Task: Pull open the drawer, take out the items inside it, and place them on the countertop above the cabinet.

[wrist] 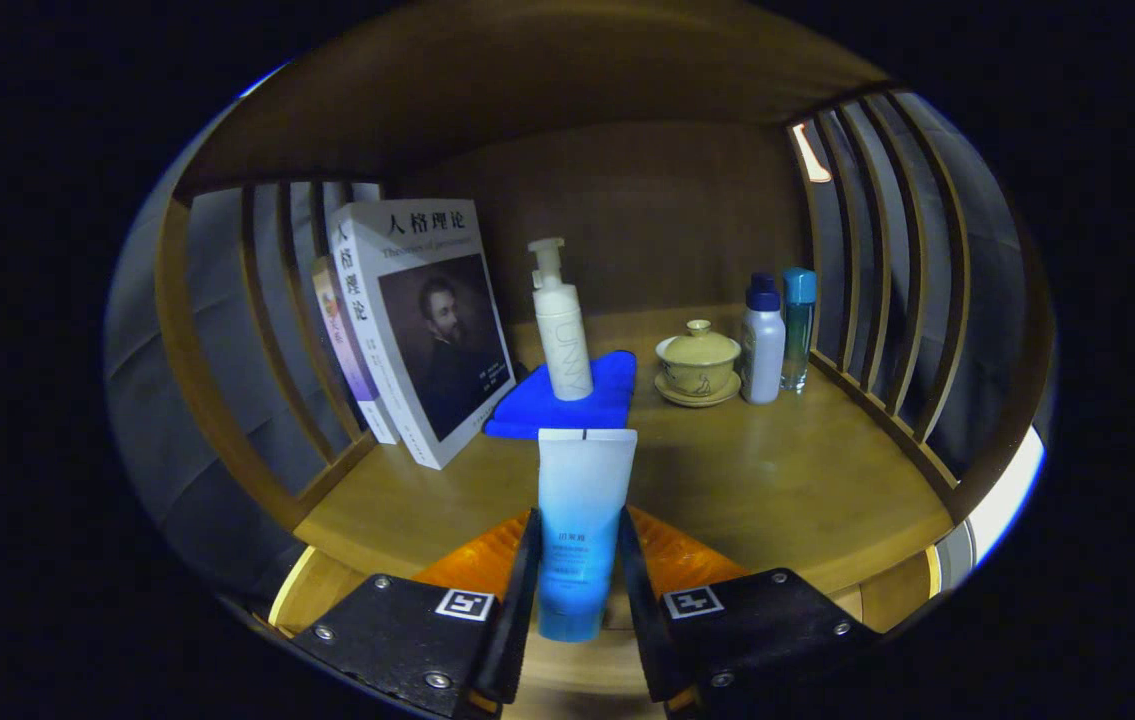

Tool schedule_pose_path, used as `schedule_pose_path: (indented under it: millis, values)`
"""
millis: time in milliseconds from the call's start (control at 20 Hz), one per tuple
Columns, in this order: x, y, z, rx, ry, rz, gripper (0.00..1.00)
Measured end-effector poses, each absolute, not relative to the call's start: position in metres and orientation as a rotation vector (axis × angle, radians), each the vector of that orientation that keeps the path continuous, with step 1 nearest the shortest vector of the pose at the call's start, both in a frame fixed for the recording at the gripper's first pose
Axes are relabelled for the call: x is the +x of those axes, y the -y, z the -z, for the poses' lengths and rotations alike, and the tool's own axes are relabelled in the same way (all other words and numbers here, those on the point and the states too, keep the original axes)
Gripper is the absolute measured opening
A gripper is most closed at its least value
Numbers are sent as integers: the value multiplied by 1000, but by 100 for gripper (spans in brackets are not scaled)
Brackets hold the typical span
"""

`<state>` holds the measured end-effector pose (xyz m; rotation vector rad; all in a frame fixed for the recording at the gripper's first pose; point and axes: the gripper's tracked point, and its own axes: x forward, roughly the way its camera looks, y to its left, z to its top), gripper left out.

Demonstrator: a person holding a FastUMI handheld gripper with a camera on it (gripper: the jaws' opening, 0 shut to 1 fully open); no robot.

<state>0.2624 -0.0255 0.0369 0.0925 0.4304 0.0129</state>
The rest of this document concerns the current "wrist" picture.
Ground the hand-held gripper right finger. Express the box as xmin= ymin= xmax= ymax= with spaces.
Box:
xmin=616 ymin=506 xmax=886 ymax=719

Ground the thick white portrait book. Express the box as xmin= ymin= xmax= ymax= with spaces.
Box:
xmin=327 ymin=198 xmax=516 ymax=471

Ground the white pump bottle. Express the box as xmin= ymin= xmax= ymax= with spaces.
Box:
xmin=528 ymin=237 xmax=595 ymax=402

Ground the white bottle with blue cap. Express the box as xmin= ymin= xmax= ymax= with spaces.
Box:
xmin=740 ymin=273 xmax=787 ymax=405

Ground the yellow lidded tea bowl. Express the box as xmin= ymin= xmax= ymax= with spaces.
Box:
xmin=655 ymin=319 xmax=742 ymax=398

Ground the wooden cabinet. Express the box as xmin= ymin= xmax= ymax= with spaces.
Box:
xmin=107 ymin=0 xmax=1058 ymax=641

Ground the thin purple book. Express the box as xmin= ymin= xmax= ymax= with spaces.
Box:
xmin=312 ymin=256 xmax=400 ymax=446

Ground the blue folded cloth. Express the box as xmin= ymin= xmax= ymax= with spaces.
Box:
xmin=483 ymin=350 xmax=639 ymax=441

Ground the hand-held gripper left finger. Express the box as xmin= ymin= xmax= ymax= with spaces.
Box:
xmin=289 ymin=508 xmax=542 ymax=720

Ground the wooden countertop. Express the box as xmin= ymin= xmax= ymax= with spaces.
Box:
xmin=292 ymin=303 xmax=958 ymax=601

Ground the yellow ceramic saucer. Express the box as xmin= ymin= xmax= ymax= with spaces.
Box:
xmin=654 ymin=372 xmax=742 ymax=409

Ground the teal glass bottle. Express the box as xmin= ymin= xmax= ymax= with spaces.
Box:
xmin=782 ymin=267 xmax=818 ymax=393

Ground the blue and white tube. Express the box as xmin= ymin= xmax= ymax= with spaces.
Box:
xmin=536 ymin=428 xmax=639 ymax=643

